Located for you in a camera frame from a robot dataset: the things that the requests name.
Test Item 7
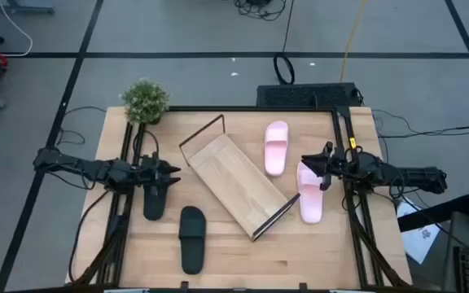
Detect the yellow hanging cable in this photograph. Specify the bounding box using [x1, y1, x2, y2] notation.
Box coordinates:
[339, 0, 370, 83]

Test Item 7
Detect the black cable pile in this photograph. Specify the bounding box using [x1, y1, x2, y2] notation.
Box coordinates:
[233, 0, 288, 23]

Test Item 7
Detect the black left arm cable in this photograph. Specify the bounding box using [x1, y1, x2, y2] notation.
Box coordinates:
[131, 129, 161, 159]

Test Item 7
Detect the wooden shelf with black frame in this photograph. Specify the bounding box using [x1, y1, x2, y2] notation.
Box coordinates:
[178, 114, 301, 243]

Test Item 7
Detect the black coiled floor cable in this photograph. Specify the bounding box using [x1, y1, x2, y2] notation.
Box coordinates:
[272, 0, 297, 86]

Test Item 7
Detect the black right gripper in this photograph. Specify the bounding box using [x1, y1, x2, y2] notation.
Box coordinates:
[300, 141, 345, 192]

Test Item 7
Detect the black rubber slide sandal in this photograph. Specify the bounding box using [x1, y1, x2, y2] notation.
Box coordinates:
[178, 205, 208, 276]
[142, 185, 169, 222]

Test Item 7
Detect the pink rubber slide sandal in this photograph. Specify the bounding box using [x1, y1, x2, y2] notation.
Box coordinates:
[264, 120, 290, 177]
[296, 161, 325, 225]

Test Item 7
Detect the white paper sheet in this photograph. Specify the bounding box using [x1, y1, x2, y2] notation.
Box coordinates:
[397, 199, 442, 265]

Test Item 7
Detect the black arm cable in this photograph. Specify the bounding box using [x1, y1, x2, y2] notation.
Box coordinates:
[131, 129, 161, 159]
[341, 145, 407, 213]

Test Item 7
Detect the grey cart base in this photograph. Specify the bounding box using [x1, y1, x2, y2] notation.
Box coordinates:
[0, 0, 55, 15]

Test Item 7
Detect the green potted plant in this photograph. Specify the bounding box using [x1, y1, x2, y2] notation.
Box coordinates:
[120, 77, 171, 126]

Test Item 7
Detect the black perforated computer tower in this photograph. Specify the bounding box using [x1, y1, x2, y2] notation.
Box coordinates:
[256, 81, 362, 109]

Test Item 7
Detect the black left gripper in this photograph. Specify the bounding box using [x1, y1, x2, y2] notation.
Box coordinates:
[138, 151, 182, 199]

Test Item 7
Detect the dark grey desk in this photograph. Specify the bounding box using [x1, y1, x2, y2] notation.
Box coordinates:
[397, 193, 469, 293]

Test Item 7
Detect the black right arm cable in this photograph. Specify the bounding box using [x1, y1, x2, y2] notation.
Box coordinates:
[341, 145, 407, 213]

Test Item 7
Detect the white floor cable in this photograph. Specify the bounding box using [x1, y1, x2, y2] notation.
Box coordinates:
[0, 0, 34, 58]

